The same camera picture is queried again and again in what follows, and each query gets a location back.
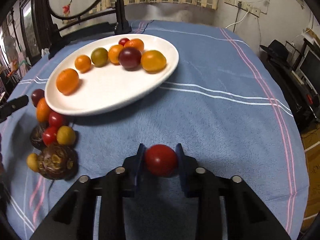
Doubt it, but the orange mandarin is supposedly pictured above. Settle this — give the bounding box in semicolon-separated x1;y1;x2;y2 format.
74;55;92;73

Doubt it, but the white oval plate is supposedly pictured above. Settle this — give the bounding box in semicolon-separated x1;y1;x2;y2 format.
44;34;179;116

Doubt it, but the small red tomato plate back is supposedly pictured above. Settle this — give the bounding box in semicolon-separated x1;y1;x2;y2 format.
118;37;129;46

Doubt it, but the red tomato pile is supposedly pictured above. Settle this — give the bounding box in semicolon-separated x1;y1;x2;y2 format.
48;112;68;128
42;127;58;146

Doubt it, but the yellow-green round fruit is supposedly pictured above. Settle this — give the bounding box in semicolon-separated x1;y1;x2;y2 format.
91;47;108;67

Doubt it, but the white power cable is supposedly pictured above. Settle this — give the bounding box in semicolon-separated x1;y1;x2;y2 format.
224;8;251;29

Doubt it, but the dark water chestnut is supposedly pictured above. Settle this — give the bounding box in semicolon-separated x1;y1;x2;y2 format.
38;143;78;180
29;122;49;151

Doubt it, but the dark wooden framed cabinet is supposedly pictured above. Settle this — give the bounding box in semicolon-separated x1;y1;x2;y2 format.
20;0;50;65

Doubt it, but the black hat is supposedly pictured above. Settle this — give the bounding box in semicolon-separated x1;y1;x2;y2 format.
260;40;289;57

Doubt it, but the red cherry tomato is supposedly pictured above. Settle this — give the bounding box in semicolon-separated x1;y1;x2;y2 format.
144;144;178;177

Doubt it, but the orange on plate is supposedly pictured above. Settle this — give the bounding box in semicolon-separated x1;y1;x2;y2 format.
124;38;144;52

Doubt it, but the blue striped tablecloth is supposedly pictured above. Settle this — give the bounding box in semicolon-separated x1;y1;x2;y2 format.
1;21;309;239

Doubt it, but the round embroidered screen black stand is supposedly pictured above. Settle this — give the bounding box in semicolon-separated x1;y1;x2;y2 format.
42;0;132;59

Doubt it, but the wall power strip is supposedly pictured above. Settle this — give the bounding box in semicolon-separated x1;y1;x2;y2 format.
224;0;261;17

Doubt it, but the large orange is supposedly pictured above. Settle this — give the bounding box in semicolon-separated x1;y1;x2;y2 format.
140;50;167;72

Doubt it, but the yellow longan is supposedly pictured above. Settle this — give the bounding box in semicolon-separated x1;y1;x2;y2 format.
56;126;76;146
27;153;39;172

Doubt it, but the computer monitor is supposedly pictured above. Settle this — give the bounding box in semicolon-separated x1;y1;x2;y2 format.
299;50;320;94

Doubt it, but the dark red plum on plate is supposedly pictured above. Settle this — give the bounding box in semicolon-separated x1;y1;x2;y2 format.
118;47;142;70

